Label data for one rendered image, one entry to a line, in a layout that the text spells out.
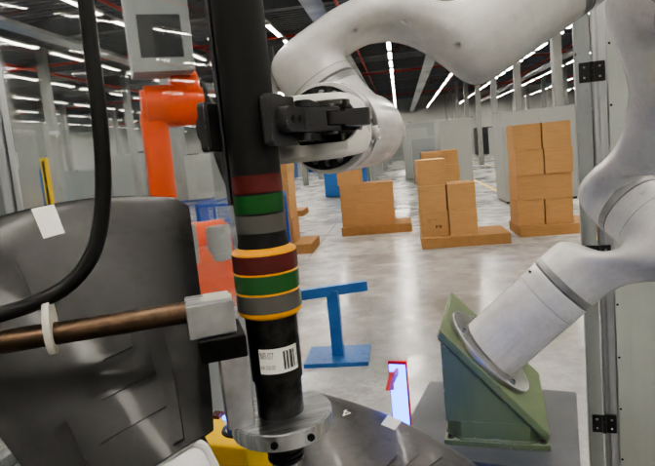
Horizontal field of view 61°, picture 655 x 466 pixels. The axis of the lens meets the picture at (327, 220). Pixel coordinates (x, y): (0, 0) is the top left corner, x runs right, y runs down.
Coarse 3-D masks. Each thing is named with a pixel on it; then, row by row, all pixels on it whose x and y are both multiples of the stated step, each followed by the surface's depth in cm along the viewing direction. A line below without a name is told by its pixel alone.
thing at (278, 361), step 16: (272, 320) 36; (288, 320) 37; (256, 336) 37; (272, 336) 36; (288, 336) 37; (256, 352) 37; (272, 352) 36; (288, 352) 37; (256, 368) 37; (272, 368) 36; (288, 368) 37; (256, 384) 37; (272, 384) 37; (288, 384) 37; (256, 400) 38; (272, 400) 37; (288, 400) 37; (272, 416) 37; (288, 416) 37; (288, 464) 38
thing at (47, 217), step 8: (40, 208) 45; (48, 208) 46; (40, 216) 45; (48, 216) 45; (56, 216) 45; (40, 224) 44; (48, 224) 44; (56, 224) 45; (48, 232) 44; (56, 232) 44
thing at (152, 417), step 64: (64, 256) 43; (128, 256) 44; (192, 256) 46; (64, 320) 40; (0, 384) 37; (64, 384) 38; (128, 384) 38; (192, 384) 39; (64, 448) 36; (128, 448) 36
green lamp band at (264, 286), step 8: (296, 272) 37; (240, 280) 36; (248, 280) 36; (256, 280) 35; (264, 280) 35; (272, 280) 35; (280, 280) 36; (288, 280) 36; (296, 280) 37; (240, 288) 36; (248, 288) 36; (256, 288) 36; (264, 288) 35; (272, 288) 36; (280, 288) 36; (288, 288) 36
